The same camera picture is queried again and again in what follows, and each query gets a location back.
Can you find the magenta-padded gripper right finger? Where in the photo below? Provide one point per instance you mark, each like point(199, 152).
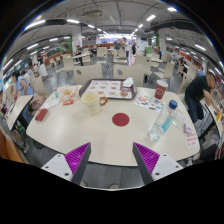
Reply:
point(146, 156)

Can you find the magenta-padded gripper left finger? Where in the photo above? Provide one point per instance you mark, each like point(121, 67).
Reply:
point(77, 156)

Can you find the clear blue-capped water bottle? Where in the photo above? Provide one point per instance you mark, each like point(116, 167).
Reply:
point(162, 122)

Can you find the flat round red coaster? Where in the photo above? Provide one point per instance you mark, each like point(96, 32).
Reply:
point(120, 119)

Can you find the white table sticker sign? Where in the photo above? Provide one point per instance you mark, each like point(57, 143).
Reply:
point(192, 140)

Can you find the clear plastic packet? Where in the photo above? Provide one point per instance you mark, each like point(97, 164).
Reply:
point(181, 122)

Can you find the printed paper flyer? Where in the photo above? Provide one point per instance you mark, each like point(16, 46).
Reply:
point(149, 102)

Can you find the cream ceramic mug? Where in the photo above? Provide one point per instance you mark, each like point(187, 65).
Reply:
point(90, 103)

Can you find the small red sauce packet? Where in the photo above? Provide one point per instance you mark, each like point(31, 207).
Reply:
point(68, 102)

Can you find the white paper receipt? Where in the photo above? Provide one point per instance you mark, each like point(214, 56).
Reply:
point(50, 104)

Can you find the crumpled food wrapper bag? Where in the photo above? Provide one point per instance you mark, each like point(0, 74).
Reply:
point(67, 93)

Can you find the red paper cup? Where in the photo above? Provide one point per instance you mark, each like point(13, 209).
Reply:
point(161, 90)

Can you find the pink bag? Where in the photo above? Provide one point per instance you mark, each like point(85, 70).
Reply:
point(36, 101)

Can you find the dark food tray with paper liner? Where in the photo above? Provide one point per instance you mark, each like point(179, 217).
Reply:
point(105, 89)

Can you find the beige neighbouring table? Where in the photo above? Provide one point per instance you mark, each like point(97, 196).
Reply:
point(18, 108)

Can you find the crumpled white napkin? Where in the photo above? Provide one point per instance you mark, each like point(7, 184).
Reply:
point(128, 82)

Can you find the person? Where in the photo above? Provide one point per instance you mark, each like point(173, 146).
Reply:
point(127, 50)
point(22, 85)
point(196, 90)

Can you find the beige chair with round hole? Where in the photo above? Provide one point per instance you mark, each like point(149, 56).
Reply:
point(88, 74)
point(130, 74)

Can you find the group of beige chairs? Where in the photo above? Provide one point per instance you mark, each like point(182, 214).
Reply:
point(101, 52)

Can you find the group of ceiling lights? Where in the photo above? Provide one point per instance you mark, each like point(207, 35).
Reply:
point(150, 17)

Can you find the ceiling air conditioner unit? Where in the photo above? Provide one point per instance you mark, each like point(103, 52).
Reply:
point(92, 14)

